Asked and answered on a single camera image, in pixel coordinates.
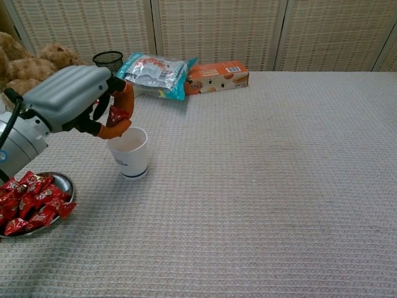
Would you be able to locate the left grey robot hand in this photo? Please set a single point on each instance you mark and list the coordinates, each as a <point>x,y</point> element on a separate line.
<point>68,93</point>

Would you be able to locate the white paper cup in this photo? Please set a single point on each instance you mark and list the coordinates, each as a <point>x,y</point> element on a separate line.
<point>131,158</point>

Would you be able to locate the red candy pile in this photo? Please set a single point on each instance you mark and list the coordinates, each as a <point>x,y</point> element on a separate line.
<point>28,201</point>

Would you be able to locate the black mesh pen holder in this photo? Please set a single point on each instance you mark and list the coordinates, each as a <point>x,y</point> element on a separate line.
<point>108,60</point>

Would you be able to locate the silver metal plate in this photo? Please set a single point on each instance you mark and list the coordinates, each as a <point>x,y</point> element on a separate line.
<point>62,183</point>

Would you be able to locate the brown teddy bear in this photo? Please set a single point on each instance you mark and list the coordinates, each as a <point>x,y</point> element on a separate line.
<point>24,71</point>

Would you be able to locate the beige woven screen panel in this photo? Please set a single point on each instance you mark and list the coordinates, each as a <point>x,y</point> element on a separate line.
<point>217,28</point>
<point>335,31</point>
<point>83,28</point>
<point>391,59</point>

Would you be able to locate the long white red box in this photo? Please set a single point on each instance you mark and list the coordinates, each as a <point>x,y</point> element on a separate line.
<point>138,93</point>

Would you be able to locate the teal silver snack bag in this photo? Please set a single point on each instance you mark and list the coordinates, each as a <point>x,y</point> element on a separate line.
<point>152,74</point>

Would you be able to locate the orange biscuit box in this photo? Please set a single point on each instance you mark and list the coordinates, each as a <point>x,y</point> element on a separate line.
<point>217,77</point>

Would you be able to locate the white woven tablecloth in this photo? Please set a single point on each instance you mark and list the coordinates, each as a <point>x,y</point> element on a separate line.
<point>248,186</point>

